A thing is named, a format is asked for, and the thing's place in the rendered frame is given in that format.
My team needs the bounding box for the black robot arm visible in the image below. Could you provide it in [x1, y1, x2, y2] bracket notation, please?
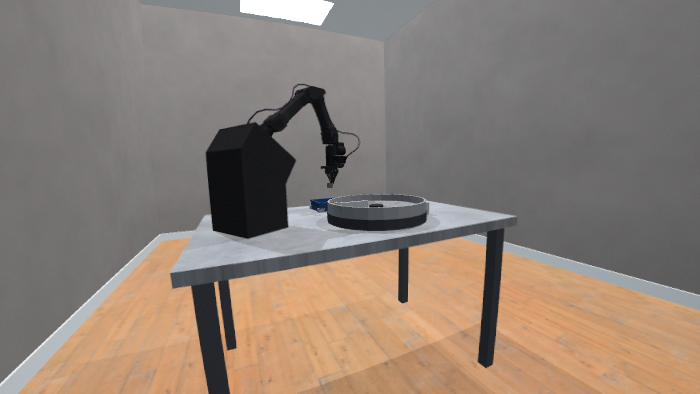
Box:
[260, 86, 346, 168]

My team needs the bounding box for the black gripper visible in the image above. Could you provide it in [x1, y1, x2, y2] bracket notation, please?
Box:
[321, 166, 339, 184]

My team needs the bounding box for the blue open crate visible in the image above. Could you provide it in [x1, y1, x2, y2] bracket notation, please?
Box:
[310, 198, 333, 212]

